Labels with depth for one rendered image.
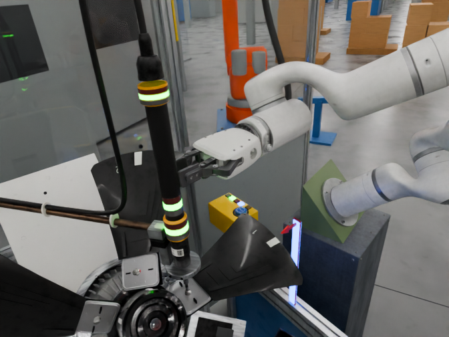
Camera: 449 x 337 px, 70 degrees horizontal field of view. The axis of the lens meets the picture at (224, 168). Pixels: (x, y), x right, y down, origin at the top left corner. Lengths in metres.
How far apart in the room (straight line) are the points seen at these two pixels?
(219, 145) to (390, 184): 0.68
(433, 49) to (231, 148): 0.36
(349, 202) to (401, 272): 1.42
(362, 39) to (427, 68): 9.14
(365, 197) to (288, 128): 0.57
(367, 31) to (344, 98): 9.11
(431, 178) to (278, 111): 0.55
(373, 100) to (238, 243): 0.44
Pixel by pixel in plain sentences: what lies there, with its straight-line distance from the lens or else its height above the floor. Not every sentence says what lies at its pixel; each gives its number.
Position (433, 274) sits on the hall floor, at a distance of 2.65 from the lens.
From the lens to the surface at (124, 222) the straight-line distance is 0.66.
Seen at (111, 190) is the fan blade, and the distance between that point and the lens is 0.76.
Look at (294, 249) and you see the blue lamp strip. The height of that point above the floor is 1.09.
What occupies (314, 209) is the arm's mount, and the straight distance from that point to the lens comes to 1.21.
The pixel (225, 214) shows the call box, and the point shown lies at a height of 1.07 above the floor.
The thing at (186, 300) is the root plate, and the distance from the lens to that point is 0.72.
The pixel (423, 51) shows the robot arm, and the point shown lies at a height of 1.63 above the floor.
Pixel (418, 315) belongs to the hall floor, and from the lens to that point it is 2.37.
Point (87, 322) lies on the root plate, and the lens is 0.71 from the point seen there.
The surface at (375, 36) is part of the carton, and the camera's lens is 9.73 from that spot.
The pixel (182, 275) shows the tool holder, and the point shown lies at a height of 1.27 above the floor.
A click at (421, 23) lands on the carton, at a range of 7.97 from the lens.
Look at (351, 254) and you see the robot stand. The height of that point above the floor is 0.93.
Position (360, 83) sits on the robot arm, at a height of 1.58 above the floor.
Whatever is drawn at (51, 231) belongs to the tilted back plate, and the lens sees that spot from 0.92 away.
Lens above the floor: 1.74
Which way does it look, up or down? 29 degrees down
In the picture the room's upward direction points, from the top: 4 degrees counter-clockwise
